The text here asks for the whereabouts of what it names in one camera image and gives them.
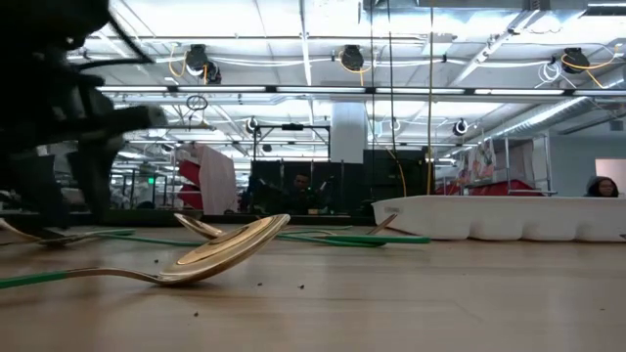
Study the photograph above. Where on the black partition panel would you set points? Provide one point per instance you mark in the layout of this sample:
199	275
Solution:
266	186

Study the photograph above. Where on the pale pink board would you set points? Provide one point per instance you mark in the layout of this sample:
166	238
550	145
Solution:
611	171

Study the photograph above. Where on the red and white cloth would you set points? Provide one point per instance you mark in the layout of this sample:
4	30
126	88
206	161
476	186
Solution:
217	181

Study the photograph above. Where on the black rig frame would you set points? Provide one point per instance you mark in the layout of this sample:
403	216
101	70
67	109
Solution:
292	126

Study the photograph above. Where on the white cutlery tray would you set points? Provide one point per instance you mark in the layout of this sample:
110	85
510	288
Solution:
489	217

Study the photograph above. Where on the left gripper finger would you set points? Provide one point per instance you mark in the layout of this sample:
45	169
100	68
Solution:
36	195
93	181

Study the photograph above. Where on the long LED light bar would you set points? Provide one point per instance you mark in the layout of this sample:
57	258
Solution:
220	89

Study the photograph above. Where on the red table cover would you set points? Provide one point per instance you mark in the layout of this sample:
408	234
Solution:
518	189

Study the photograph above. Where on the person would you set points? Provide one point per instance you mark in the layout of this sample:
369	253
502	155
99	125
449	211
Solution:
301	183
602	187

